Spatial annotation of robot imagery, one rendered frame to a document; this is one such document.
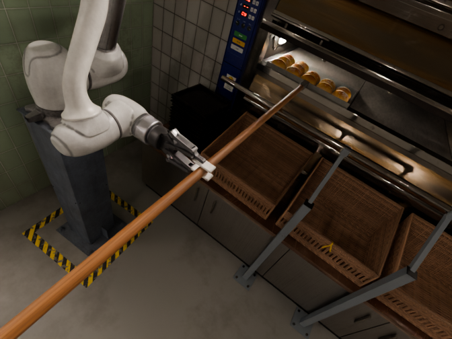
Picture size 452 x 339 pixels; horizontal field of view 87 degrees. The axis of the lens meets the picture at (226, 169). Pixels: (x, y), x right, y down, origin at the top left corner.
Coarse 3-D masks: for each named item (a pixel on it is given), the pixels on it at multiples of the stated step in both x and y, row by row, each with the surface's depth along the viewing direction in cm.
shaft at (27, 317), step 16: (288, 96) 120; (272, 112) 106; (256, 128) 95; (208, 160) 75; (192, 176) 69; (176, 192) 64; (160, 208) 60; (128, 224) 55; (144, 224) 56; (112, 240) 51; (128, 240) 54; (96, 256) 48; (80, 272) 46; (64, 288) 44; (32, 304) 41; (48, 304) 42; (16, 320) 39; (32, 320) 40; (0, 336) 37; (16, 336) 38
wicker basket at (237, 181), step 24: (240, 120) 168; (216, 144) 157; (240, 144) 179; (264, 144) 170; (288, 144) 161; (216, 168) 147; (240, 168) 167; (264, 168) 173; (288, 168) 166; (240, 192) 152; (264, 192) 157; (264, 216) 142
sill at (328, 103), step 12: (264, 72) 150; (276, 72) 146; (288, 84) 146; (312, 96) 141; (324, 96) 139; (336, 108) 137; (348, 108) 136; (360, 120) 134; (372, 120) 134; (384, 132) 130; (396, 132) 131; (396, 144) 130; (408, 144) 126; (420, 156) 126; (432, 156) 123; (444, 168) 123
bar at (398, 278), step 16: (224, 80) 125; (256, 96) 120; (288, 112) 116; (304, 128) 115; (336, 144) 110; (336, 160) 110; (368, 160) 106; (416, 192) 101; (304, 208) 110; (448, 208) 98; (288, 224) 121; (272, 240) 135; (432, 240) 98; (416, 256) 100; (240, 272) 177; (400, 272) 101; (416, 272) 99; (368, 288) 115; (384, 288) 108; (336, 304) 133; (352, 304) 124; (304, 320) 158; (304, 336) 159
